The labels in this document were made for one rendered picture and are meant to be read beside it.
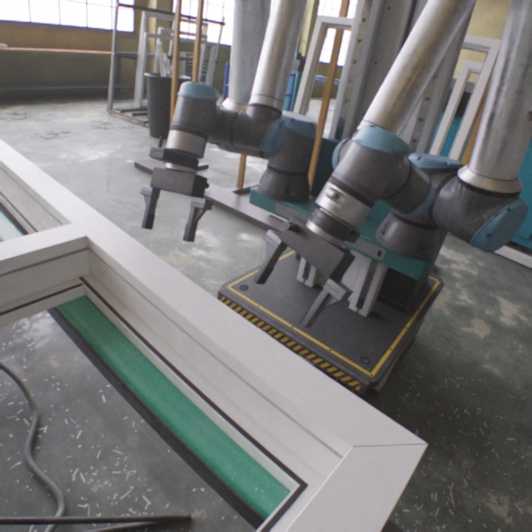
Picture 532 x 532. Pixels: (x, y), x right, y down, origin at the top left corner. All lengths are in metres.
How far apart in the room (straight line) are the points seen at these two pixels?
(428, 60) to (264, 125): 0.39
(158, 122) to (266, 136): 4.15
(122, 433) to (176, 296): 1.05
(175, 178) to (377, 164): 0.46
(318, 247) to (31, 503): 1.10
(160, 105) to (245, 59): 3.81
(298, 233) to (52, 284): 0.40
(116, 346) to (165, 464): 0.92
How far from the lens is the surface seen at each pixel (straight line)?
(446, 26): 0.87
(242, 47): 1.20
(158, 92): 4.94
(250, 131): 0.93
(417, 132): 1.22
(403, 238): 1.06
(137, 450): 1.35
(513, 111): 0.89
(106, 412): 1.45
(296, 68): 8.60
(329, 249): 0.62
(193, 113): 0.86
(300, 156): 1.22
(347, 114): 1.31
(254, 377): 0.30
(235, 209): 2.83
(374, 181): 0.61
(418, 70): 0.83
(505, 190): 0.92
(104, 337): 0.43
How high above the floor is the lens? 1.16
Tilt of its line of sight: 31 degrees down
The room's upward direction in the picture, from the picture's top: 10 degrees clockwise
